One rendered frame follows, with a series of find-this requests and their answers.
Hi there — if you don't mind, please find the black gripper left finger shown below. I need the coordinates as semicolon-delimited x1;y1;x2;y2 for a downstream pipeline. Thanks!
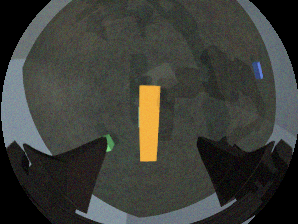
23;136;108;213

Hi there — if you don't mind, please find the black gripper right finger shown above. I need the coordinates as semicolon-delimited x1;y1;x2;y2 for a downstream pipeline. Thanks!
197;136;275;206

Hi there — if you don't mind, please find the blue rectangular block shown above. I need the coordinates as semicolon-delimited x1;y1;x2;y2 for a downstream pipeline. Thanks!
253;61;263;80

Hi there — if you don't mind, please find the orange bar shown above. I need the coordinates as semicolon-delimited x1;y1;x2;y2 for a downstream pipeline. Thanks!
140;85;161;161

